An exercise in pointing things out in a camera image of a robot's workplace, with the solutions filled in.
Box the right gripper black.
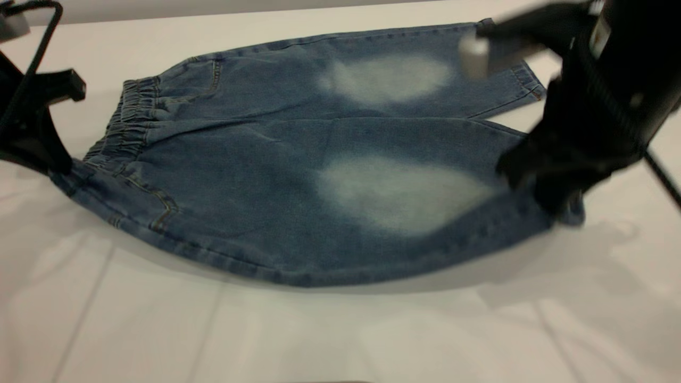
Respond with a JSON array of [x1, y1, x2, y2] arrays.
[[475, 0, 681, 214]]

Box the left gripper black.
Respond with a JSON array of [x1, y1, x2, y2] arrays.
[[0, 51, 87, 175]]

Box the blue denim pants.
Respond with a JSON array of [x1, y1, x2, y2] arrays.
[[51, 19, 586, 288]]

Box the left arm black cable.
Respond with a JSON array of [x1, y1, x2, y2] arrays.
[[0, 0, 64, 131]]

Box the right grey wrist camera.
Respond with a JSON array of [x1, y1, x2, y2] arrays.
[[459, 35, 493, 79]]

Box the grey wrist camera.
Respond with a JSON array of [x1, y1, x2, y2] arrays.
[[0, 12, 31, 42], [459, 35, 493, 79]]

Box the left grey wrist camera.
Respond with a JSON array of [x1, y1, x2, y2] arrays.
[[0, 12, 31, 42]]

